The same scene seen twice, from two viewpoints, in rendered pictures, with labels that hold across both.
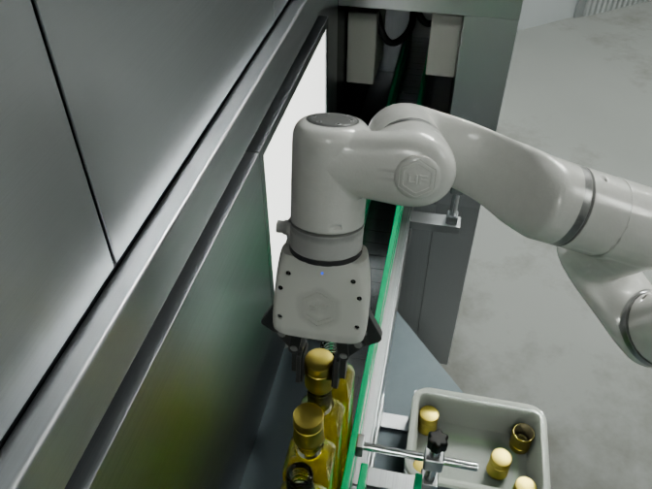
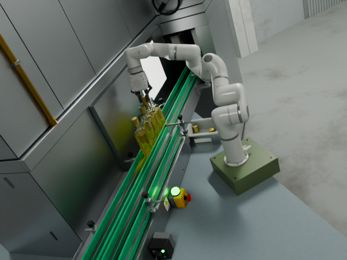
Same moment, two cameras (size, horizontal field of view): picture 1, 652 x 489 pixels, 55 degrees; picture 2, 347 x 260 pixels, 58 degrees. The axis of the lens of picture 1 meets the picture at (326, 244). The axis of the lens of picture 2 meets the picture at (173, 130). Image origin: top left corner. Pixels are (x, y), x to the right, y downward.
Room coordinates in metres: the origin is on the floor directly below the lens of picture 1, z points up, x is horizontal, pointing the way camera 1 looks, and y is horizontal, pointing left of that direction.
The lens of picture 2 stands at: (-1.09, -0.54, 1.90)
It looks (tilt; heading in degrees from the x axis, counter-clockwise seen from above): 31 degrees down; 17
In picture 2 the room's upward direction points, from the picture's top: 22 degrees counter-clockwise
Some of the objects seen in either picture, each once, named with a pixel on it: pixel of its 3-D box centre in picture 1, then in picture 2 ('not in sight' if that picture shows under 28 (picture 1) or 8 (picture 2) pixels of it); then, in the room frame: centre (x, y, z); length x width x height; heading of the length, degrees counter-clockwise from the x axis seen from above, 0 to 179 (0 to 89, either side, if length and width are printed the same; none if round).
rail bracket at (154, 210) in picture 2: not in sight; (154, 203); (-0.14, -0.05, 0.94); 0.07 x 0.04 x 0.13; 78
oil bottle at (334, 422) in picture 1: (320, 451); (155, 125); (0.44, 0.01, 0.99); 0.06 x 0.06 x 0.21; 79
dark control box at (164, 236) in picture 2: not in sight; (162, 245); (-0.25, -0.05, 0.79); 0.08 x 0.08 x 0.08; 78
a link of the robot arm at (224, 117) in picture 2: not in sight; (226, 121); (0.18, -0.43, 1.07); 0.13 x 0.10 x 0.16; 84
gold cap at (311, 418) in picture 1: (309, 426); (142, 109); (0.39, 0.02, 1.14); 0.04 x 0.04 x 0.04
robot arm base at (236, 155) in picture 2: not in sight; (235, 145); (0.19, -0.43, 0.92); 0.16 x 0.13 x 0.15; 123
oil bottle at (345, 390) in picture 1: (331, 414); (159, 119); (0.50, -0.01, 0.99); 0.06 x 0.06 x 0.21; 78
